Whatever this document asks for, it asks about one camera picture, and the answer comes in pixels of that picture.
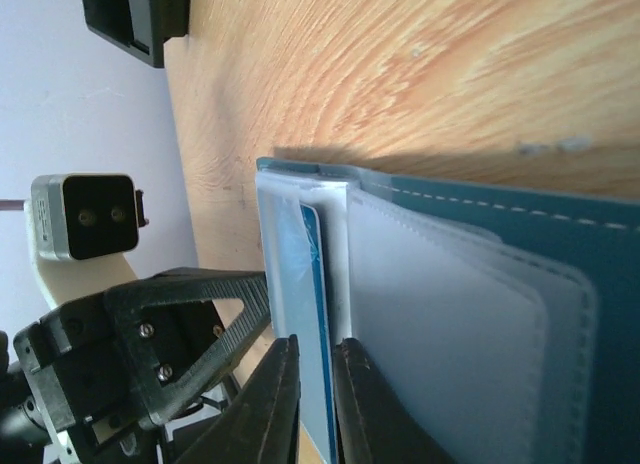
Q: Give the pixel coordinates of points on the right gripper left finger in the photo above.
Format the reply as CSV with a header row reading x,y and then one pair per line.
x,y
262,423

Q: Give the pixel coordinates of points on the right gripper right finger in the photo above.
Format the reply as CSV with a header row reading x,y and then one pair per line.
x,y
373,425

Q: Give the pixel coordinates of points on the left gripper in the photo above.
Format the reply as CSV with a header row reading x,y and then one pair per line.
x,y
107,371

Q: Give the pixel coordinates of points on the teal card holder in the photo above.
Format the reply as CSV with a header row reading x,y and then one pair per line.
x,y
505,320

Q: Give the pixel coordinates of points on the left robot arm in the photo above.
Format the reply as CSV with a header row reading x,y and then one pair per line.
x,y
23,434

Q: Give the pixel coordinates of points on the left black bin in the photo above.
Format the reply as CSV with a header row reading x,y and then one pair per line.
x,y
138,27

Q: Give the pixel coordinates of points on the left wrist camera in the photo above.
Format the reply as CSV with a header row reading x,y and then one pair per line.
x,y
85,216

